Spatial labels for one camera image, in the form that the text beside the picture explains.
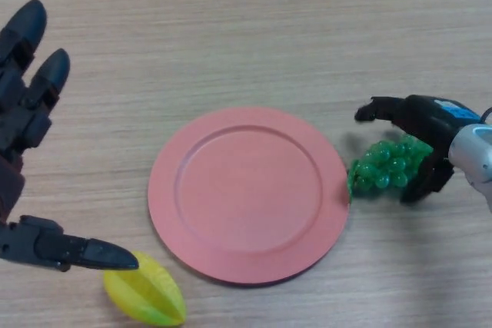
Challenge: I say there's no green grapes bunch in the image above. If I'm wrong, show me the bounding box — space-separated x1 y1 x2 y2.
347 134 434 204

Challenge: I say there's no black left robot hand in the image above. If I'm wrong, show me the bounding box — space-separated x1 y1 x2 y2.
0 0 140 272

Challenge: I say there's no pink round plate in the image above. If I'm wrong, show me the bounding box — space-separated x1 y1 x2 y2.
148 107 351 287

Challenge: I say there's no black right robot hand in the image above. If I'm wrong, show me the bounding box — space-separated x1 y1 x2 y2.
354 94 484 206

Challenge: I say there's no yellow starfruit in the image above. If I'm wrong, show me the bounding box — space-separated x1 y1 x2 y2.
102 250 188 325

